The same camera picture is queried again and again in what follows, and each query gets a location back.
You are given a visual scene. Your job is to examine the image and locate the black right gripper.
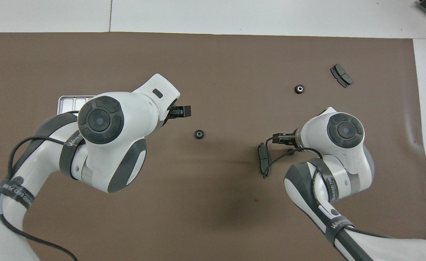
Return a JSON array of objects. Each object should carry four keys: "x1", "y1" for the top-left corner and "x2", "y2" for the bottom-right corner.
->
[{"x1": 272, "y1": 130, "x2": 302, "y2": 146}]

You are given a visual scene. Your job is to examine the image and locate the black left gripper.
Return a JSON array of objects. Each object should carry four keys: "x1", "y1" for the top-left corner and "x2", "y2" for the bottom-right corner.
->
[{"x1": 160, "y1": 104, "x2": 192, "y2": 126}]

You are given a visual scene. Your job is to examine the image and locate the silver metal tray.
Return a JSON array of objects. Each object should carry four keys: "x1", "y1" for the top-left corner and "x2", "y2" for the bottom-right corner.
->
[{"x1": 58, "y1": 95, "x2": 98, "y2": 117}]

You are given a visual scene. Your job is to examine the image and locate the long dark brake pad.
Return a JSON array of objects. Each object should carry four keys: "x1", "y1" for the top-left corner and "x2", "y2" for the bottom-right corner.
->
[{"x1": 257, "y1": 142, "x2": 272, "y2": 179}]

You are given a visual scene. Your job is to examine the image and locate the brown table mat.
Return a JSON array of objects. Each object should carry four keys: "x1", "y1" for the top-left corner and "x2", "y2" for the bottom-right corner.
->
[{"x1": 0, "y1": 32, "x2": 426, "y2": 261}]

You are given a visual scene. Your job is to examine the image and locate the short dark brake pad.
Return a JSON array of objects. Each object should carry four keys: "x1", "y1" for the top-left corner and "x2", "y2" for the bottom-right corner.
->
[{"x1": 330, "y1": 63, "x2": 354, "y2": 88}]

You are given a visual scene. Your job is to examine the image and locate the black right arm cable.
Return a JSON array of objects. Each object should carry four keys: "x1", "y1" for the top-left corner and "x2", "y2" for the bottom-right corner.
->
[{"x1": 262, "y1": 136, "x2": 393, "y2": 240}]

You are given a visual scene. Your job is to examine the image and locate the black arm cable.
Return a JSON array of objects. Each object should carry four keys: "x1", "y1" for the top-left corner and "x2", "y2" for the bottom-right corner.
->
[
  {"x1": 262, "y1": 136, "x2": 393, "y2": 240},
  {"x1": 0, "y1": 111, "x2": 87, "y2": 261}
]

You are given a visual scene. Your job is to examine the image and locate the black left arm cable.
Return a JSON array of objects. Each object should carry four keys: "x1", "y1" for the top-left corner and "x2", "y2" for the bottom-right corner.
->
[{"x1": 0, "y1": 111, "x2": 87, "y2": 261}]

